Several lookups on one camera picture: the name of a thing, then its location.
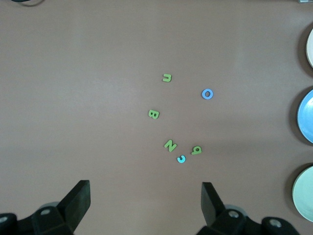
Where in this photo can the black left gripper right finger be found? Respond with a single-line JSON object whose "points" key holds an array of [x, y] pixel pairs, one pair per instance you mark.
{"points": [[210, 205]]}

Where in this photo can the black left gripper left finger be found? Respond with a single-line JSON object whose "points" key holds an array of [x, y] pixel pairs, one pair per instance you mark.
{"points": [[78, 203]]}

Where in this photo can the green letter q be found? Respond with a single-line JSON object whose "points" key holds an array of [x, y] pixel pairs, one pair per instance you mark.
{"points": [[197, 151]]}

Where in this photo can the green letter N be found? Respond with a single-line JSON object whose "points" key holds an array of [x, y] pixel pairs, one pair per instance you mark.
{"points": [[167, 79], [170, 145]]}

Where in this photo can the green letter B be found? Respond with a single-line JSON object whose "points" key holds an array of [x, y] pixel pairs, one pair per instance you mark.
{"points": [[154, 114]]}

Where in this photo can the cyan letter c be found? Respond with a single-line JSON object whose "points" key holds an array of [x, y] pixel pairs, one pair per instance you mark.
{"points": [[179, 160]]}

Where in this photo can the pale green plate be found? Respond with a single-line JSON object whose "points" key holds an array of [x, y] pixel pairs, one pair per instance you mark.
{"points": [[304, 195]]}

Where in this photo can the blue letter O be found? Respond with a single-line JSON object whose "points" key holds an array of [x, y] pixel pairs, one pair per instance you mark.
{"points": [[203, 94]]}

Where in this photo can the blue plate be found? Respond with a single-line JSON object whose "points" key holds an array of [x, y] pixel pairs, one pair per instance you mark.
{"points": [[306, 117]]}

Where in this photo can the beige plate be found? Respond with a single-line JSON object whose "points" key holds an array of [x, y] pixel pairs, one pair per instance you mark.
{"points": [[310, 49]]}

